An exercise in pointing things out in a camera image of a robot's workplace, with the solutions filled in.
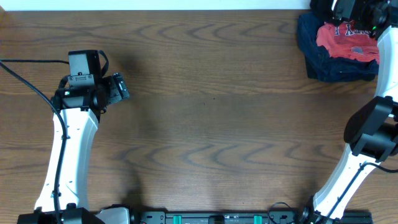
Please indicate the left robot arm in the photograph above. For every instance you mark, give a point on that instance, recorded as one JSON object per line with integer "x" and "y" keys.
{"x": 79, "y": 101}

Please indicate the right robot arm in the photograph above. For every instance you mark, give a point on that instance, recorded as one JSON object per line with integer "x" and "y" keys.
{"x": 369, "y": 139}

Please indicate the folded navy garment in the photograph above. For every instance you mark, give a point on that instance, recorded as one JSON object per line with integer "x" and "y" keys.
{"x": 320, "y": 65}

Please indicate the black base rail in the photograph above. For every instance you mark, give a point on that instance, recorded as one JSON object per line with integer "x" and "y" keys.
{"x": 159, "y": 217}

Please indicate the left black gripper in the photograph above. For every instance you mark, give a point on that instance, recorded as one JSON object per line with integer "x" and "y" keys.
{"x": 117, "y": 88}

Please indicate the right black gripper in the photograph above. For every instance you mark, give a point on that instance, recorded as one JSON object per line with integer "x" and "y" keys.
{"x": 364, "y": 25}

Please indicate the red printed t-shirt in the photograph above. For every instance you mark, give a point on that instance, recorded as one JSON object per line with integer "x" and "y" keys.
{"x": 347, "y": 42}

